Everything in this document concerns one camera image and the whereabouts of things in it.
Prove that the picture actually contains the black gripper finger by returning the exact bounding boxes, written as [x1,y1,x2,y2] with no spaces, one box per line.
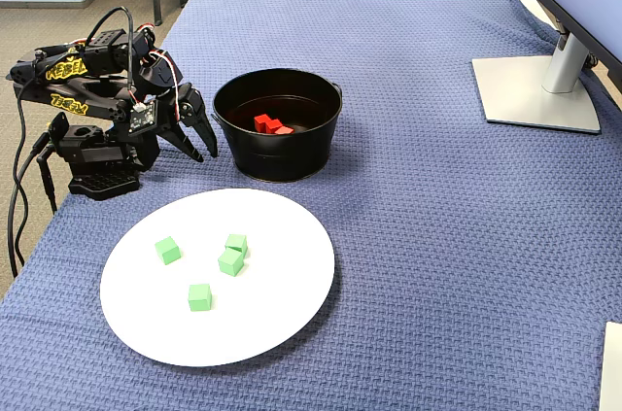
[157,121,205,163]
[175,83,219,158]

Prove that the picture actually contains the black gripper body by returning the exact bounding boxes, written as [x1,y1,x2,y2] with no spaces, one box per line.
[138,49,184,133]

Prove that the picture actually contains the white round plate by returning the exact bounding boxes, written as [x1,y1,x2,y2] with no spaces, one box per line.
[99,187,337,368]

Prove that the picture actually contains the black metal bucket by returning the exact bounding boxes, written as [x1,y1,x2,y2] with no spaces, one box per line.
[212,68,344,184]

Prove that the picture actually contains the green cube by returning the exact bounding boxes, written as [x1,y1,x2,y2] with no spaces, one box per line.
[217,248,245,279]
[154,235,182,266]
[225,233,249,256]
[188,283,213,313]

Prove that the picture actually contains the blue knit tablecloth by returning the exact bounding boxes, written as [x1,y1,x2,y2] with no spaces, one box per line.
[0,0,622,411]

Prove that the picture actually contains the silver monitor stand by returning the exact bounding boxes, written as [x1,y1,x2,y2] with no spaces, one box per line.
[469,21,603,135]

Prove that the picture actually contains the white flat board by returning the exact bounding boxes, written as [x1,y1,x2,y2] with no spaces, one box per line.
[597,321,622,411]

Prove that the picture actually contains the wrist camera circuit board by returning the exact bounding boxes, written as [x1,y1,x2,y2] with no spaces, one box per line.
[128,98,159,133]

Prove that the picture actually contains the black monitor cable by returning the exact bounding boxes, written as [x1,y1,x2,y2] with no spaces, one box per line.
[582,51,611,80]

